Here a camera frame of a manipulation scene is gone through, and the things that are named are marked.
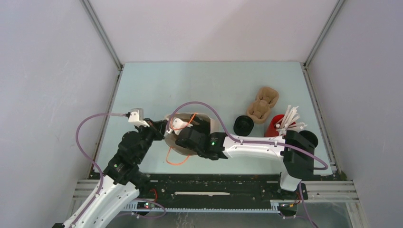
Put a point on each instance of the red straw holder cup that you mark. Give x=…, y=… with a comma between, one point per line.
x=271, y=130

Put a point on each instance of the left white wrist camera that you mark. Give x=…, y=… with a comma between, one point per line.
x=136, y=117

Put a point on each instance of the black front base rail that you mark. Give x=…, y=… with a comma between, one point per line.
x=219, y=191

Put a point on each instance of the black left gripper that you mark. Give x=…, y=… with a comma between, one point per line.
x=158, y=128

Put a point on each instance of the paper bag orange handles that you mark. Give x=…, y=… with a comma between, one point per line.
x=193, y=118

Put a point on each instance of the brown pulp cup carrier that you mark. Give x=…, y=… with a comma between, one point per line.
x=260, y=109

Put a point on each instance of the aluminium frame rail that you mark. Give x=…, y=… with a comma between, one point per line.
x=93, y=17

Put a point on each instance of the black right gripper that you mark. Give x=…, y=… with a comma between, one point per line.
x=204, y=128

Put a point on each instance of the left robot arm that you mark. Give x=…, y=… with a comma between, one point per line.
x=121, y=181

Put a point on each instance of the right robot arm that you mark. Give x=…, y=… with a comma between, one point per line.
x=294, y=149

